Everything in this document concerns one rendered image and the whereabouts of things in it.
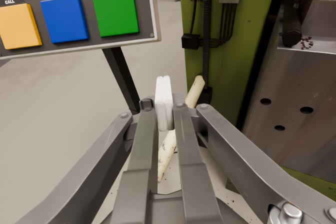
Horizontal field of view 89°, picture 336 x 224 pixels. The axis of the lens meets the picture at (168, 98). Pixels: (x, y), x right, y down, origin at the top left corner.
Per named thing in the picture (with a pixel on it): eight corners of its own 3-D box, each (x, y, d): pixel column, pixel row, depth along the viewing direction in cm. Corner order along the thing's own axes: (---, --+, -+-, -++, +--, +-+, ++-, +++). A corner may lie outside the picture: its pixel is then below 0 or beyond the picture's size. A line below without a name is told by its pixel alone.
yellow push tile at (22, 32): (39, 45, 33) (25, 2, 31) (5, 50, 34) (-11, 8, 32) (46, 45, 35) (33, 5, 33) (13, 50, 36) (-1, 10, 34)
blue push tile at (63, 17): (87, 38, 32) (77, -6, 30) (50, 43, 33) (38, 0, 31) (91, 39, 34) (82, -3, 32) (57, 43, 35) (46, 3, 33)
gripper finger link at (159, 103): (167, 131, 15) (158, 132, 15) (165, 98, 22) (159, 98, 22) (163, 101, 14) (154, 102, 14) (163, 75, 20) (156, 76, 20)
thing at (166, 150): (162, 187, 49) (158, 181, 45) (146, 179, 51) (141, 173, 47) (206, 86, 74) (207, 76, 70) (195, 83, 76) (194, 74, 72)
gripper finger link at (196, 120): (174, 119, 13) (213, 115, 13) (170, 92, 17) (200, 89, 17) (175, 135, 13) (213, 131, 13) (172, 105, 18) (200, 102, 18)
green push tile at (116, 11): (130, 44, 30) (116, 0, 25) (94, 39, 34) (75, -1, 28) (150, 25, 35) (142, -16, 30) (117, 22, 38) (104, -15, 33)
